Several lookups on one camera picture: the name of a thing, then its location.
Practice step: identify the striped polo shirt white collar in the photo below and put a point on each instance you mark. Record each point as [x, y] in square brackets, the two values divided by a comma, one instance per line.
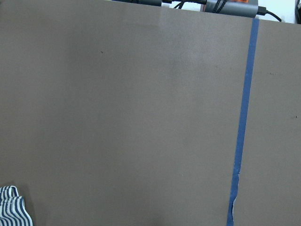
[12, 208]

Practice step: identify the black power strip near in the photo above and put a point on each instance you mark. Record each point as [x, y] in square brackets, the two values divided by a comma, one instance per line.
[245, 8]

